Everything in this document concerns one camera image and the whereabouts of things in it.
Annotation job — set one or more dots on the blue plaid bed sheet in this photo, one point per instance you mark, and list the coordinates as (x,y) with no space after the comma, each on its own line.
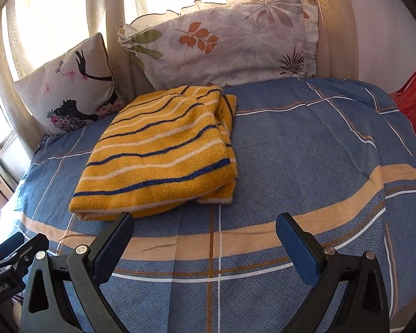
(298,163)

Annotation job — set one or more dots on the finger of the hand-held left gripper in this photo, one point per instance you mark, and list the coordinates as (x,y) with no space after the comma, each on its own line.
(24,244)
(15,267)

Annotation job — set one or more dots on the cushion with figure print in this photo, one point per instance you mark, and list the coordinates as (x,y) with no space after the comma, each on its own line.
(69,86)

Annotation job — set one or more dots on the beige curtain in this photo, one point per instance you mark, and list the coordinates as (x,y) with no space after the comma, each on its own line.
(100,7)

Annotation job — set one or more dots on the leaf print ruffled pillow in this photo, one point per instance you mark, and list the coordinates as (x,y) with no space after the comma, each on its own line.
(222,41)

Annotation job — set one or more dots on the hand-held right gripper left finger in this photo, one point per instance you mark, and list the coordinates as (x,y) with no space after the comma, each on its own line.
(112,242)

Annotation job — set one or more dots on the yellow striped sweater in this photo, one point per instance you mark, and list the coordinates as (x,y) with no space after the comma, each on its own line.
(159,156)

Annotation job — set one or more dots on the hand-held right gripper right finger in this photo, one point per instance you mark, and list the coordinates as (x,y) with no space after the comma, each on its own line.
(296,242)

